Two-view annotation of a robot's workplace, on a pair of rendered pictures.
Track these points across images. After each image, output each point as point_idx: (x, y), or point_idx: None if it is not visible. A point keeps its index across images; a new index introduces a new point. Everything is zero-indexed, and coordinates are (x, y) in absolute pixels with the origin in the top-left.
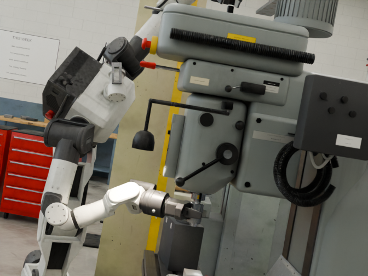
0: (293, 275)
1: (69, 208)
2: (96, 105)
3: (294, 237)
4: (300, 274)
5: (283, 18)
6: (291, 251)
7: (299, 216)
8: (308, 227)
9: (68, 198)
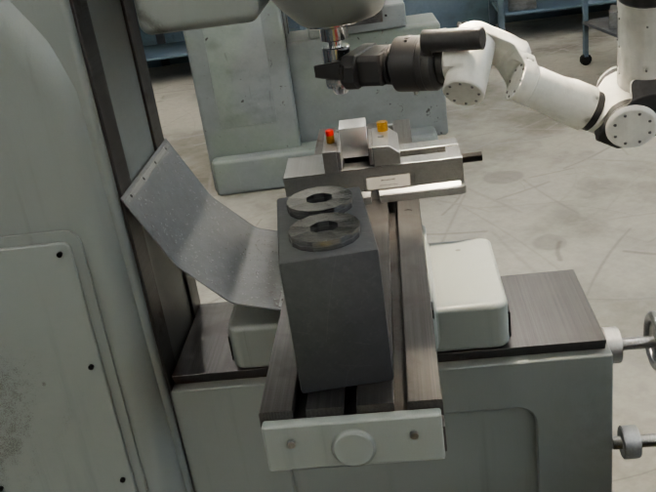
0: (157, 166)
1: (612, 97)
2: None
3: (121, 127)
4: (152, 152)
5: None
6: (127, 158)
7: (112, 77)
8: (132, 71)
9: (619, 73)
